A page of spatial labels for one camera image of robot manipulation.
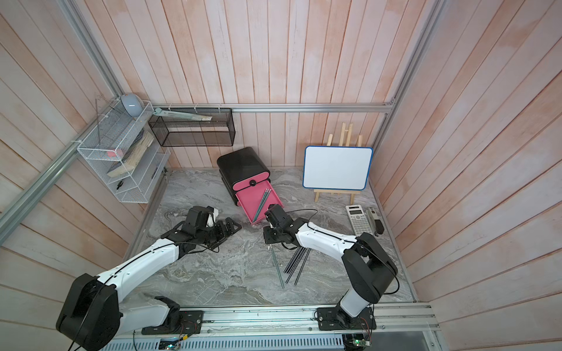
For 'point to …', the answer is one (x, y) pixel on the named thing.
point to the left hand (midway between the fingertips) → (235, 234)
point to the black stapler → (377, 224)
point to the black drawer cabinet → (238, 166)
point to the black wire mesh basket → (173, 131)
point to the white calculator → (358, 219)
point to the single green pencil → (262, 204)
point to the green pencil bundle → (277, 268)
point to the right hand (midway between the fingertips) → (267, 233)
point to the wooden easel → (342, 144)
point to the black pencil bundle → (295, 262)
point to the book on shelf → (134, 155)
